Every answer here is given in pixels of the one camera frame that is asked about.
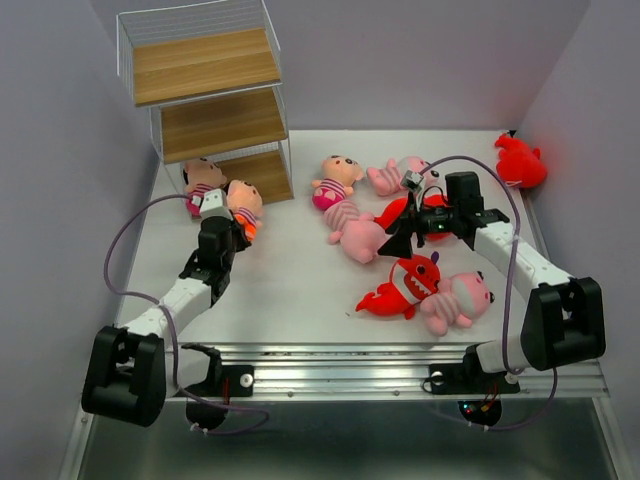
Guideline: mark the pink pig plush bottom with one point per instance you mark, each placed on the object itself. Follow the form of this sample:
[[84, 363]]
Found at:
[[460, 300]]

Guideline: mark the large pink striped pig plush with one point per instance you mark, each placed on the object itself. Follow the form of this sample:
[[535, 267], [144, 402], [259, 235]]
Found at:
[[356, 231]]

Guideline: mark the pink pig plush top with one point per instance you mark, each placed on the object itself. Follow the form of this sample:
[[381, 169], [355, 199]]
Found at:
[[386, 181]]

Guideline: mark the red shark plush open mouth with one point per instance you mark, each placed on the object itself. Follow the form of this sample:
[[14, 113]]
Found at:
[[409, 283]]

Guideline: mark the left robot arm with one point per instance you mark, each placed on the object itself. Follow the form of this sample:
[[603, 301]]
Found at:
[[133, 368]]

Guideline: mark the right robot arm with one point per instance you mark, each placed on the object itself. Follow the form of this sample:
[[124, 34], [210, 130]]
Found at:
[[564, 318]]

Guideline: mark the red plush far corner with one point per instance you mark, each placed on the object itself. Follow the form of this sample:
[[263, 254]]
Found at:
[[518, 164]]

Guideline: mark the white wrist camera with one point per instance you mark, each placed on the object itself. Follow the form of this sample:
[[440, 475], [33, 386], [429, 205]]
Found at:
[[212, 204], [413, 182]]

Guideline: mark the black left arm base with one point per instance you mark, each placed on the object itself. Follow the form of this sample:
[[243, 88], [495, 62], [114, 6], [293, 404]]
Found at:
[[209, 401]]

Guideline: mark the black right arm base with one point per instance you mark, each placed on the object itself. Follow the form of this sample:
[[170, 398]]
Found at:
[[480, 404]]

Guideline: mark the boy doll magenta striped shirt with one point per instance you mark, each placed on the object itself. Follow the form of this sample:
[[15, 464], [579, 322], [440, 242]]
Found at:
[[340, 173]]

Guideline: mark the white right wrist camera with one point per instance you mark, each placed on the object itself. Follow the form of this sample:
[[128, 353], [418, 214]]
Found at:
[[413, 182]]

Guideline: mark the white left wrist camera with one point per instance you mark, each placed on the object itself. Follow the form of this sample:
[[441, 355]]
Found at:
[[212, 204]]

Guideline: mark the boy doll magenta pants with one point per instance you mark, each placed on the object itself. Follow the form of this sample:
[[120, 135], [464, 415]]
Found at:
[[200, 176]]

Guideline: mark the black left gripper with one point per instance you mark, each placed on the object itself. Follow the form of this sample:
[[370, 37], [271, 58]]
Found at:
[[241, 239]]

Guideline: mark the boy doll orange pants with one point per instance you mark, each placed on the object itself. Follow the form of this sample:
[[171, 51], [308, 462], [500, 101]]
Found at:
[[246, 204]]

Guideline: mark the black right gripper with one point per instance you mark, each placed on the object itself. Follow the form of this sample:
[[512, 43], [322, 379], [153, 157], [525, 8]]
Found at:
[[399, 244]]

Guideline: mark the red whale plush centre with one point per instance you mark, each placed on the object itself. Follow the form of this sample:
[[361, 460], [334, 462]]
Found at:
[[395, 207]]

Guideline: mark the white wire wooden shelf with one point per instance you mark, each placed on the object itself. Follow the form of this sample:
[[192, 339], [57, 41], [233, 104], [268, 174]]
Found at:
[[209, 76]]

